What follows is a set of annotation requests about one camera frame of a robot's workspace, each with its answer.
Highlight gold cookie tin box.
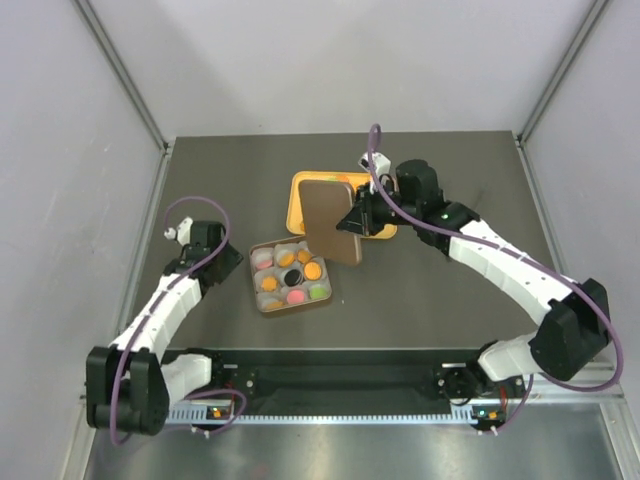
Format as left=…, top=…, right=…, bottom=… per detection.
left=249, top=236, right=332, bottom=317

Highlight green sandwich cookie bottom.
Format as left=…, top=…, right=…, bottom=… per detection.
left=309, top=284, right=330, bottom=300

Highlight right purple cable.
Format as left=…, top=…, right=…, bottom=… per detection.
left=367, top=123, right=626, bottom=391

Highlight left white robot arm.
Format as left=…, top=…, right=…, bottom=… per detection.
left=85, top=217, right=243, bottom=436

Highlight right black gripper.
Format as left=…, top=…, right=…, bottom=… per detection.
left=338, top=180, right=421, bottom=237

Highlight aluminium frame rail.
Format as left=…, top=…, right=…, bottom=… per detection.
left=71, top=0, right=169, bottom=151

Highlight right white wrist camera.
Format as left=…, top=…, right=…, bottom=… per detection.
left=358, top=152, right=391, bottom=176

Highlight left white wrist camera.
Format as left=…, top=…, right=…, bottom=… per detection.
left=163, top=216, right=194, bottom=246

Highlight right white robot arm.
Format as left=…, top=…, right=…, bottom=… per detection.
left=336, top=153, right=612, bottom=396

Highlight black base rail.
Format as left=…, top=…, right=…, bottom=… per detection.
left=195, top=348, right=507, bottom=417

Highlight pink sandwich cookie top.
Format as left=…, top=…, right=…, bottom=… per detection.
left=286, top=289, right=307, bottom=305

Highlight orange swirl cookie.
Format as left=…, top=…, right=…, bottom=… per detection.
left=260, top=275, right=279, bottom=292

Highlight orange round biscuit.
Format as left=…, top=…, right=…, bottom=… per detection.
left=262, top=299, right=285, bottom=311

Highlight orange yellow tray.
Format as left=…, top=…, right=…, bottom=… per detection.
left=286, top=170, right=370, bottom=237

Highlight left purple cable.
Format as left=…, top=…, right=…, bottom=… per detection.
left=109, top=196, right=247, bottom=446

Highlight metal tongs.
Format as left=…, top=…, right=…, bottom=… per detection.
left=473, top=188, right=491, bottom=215

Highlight purple cable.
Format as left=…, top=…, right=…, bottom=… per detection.
left=109, top=196, right=247, bottom=446
left=367, top=123, right=626, bottom=391

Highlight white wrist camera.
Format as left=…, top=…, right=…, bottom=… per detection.
left=358, top=152, right=391, bottom=176
left=163, top=216, right=194, bottom=246

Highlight gold tin lid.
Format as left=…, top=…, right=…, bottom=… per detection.
left=299, top=180, right=362, bottom=266

